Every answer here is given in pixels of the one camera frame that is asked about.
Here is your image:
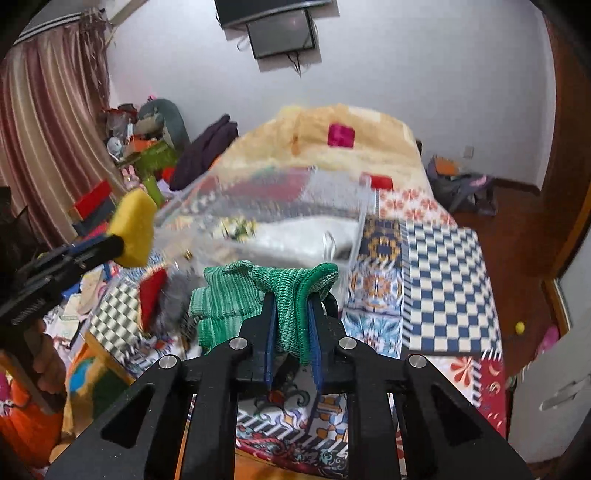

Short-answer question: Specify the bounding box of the yellow green sponge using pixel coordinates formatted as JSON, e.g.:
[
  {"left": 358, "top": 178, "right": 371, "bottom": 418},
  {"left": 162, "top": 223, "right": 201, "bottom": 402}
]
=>
[{"left": 107, "top": 188, "right": 158, "bottom": 268}]

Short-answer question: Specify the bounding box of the grey speckled knit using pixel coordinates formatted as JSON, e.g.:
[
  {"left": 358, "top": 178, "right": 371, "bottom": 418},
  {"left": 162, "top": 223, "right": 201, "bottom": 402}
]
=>
[{"left": 154, "top": 273, "right": 205, "bottom": 340}]

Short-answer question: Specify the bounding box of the green knitted cloth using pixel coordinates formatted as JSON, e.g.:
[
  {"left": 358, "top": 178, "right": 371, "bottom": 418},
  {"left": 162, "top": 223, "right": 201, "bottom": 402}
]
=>
[{"left": 187, "top": 260, "right": 341, "bottom": 366}]

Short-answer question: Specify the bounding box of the floral silk scarf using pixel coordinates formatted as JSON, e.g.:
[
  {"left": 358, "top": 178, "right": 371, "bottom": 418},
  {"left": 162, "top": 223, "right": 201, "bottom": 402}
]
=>
[{"left": 219, "top": 216, "right": 257, "bottom": 242}]

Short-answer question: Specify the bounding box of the clear plastic storage box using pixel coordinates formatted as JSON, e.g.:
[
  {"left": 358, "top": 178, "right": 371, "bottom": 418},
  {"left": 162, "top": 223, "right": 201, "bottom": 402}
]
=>
[{"left": 154, "top": 167, "right": 370, "bottom": 301}]

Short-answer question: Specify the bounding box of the white drawstring cloth bag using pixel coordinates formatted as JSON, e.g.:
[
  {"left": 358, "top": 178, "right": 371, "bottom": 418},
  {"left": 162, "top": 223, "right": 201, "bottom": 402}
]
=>
[{"left": 245, "top": 215, "right": 359, "bottom": 260}]

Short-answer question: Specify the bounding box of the orange sleeve forearm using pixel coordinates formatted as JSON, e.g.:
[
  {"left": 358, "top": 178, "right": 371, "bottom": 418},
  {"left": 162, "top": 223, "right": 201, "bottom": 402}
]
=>
[{"left": 1, "top": 371, "right": 63, "bottom": 479}]

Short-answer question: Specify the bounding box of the left hand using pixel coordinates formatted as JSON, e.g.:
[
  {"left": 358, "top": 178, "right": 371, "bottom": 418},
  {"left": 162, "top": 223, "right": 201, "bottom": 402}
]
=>
[{"left": 33, "top": 319, "right": 66, "bottom": 394}]

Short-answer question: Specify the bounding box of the red box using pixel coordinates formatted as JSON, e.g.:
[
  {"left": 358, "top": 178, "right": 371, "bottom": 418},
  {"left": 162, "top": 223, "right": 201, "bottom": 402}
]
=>
[{"left": 68, "top": 180, "right": 112, "bottom": 223}]

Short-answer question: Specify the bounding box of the pink rabbit plush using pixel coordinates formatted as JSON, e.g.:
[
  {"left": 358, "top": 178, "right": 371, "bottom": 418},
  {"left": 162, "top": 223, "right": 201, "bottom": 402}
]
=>
[{"left": 120, "top": 165, "right": 141, "bottom": 191}]

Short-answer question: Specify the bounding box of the green gift bag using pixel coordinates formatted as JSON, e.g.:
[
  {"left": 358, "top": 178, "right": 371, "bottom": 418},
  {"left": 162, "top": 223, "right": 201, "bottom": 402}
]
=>
[{"left": 117, "top": 141, "right": 179, "bottom": 179}]

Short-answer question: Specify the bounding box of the dark purple garment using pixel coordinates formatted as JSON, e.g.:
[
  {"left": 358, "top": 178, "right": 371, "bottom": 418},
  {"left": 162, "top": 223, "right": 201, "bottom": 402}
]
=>
[{"left": 168, "top": 114, "right": 238, "bottom": 191}]

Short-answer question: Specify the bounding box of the striped brown curtain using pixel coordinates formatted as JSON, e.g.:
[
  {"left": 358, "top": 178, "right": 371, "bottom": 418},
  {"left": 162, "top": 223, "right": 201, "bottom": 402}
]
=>
[{"left": 1, "top": 9, "right": 124, "bottom": 247}]

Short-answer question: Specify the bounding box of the patchwork patterned bed sheet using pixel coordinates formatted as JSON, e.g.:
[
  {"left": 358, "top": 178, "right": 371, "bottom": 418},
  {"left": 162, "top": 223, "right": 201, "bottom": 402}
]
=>
[{"left": 87, "top": 170, "right": 509, "bottom": 480}]

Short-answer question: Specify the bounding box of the green dinosaur plush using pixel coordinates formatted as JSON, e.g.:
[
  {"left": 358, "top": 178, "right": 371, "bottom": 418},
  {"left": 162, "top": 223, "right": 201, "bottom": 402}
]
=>
[{"left": 134, "top": 98, "right": 189, "bottom": 153}]

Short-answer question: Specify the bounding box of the white wardrobe sliding door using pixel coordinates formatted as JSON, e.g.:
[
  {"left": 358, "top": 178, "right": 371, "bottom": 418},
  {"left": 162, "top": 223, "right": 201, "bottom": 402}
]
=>
[{"left": 509, "top": 215, "right": 590, "bottom": 464}]

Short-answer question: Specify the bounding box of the purple grey backpack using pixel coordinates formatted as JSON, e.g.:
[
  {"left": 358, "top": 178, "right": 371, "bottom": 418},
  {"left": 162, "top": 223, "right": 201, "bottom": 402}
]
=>
[{"left": 426, "top": 156, "right": 498, "bottom": 216}]

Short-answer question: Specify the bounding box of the white air conditioner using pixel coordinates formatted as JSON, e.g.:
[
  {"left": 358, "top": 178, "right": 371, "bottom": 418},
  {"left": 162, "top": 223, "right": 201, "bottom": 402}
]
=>
[{"left": 103, "top": 0, "right": 147, "bottom": 26}]

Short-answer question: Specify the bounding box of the cream plush blanket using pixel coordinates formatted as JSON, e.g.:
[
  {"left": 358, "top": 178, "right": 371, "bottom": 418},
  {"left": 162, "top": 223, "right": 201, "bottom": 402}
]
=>
[{"left": 211, "top": 104, "right": 429, "bottom": 190}]

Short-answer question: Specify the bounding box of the brown wooden door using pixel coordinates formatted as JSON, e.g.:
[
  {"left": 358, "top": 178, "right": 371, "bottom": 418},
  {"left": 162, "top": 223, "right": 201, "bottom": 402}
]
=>
[{"left": 530, "top": 13, "right": 591, "bottom": 278}]

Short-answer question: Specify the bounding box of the large black wall television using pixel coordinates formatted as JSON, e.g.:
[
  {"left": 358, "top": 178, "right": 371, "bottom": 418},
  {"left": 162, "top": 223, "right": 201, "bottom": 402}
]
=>
[{"left": 214, "top": 0, "right": 332, "bottom": 28}]

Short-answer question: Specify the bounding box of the wall power socket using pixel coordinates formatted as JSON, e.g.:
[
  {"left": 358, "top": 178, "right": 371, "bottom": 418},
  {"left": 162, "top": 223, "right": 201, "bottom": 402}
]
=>
[{"left": 463, "top": 146, "right": 475, "bottom": 159}]

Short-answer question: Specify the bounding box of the small black wall monitor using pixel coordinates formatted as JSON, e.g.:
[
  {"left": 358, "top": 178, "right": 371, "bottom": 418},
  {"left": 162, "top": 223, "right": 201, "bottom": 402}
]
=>
[{"left": 246, "top": 9, "right": 315, "bottom": 60}]

